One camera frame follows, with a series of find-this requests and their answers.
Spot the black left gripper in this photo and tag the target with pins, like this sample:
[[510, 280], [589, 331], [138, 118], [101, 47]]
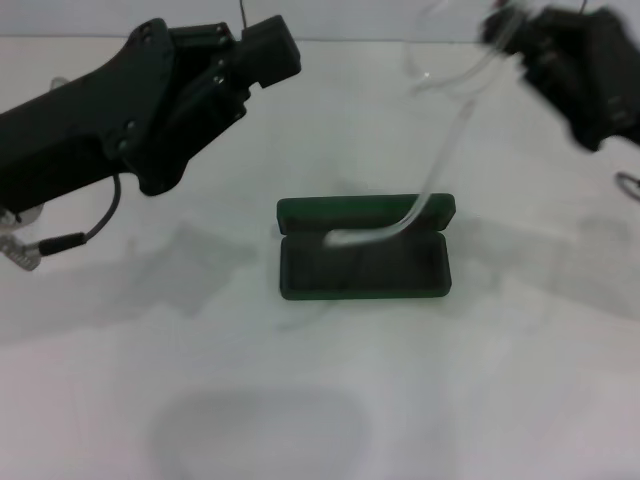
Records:
[[75, 135]]

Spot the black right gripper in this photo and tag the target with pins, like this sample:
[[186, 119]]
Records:
[[590, 65]]

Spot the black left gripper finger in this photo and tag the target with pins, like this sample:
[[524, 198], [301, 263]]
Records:
[[265, 62]]

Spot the clear white glasses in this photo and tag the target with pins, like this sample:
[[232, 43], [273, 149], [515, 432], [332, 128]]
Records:
[[442, 155]]

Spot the green glasses case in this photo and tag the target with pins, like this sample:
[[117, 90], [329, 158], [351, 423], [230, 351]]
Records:
[[360, 275]]

